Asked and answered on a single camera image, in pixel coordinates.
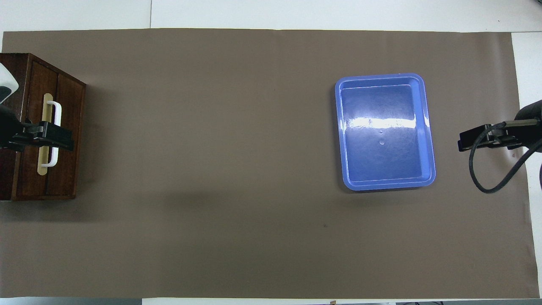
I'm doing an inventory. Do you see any blue plastic tray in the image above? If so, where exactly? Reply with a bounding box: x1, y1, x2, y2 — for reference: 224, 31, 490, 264
335, 73, 437, 192

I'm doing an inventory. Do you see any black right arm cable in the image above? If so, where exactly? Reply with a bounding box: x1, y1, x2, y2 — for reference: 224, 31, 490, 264
468, 120, 542, 194

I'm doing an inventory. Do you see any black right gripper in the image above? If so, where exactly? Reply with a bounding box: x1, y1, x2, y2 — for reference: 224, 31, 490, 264
458, 100, 542, 153

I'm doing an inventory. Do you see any dark wooden cabinet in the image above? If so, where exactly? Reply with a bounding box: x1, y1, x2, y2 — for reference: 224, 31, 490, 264
0, 53, 87, 202

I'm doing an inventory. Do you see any wooden drawer with white handle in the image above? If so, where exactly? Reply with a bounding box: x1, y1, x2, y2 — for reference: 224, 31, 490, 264
17, 59, 87, 200

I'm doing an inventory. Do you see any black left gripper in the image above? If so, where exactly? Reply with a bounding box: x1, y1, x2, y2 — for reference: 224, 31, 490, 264
0, 104, 75, 152

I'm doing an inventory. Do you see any brown table mat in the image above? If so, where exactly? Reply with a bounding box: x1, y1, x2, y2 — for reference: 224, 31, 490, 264
0, 28, 536, 299

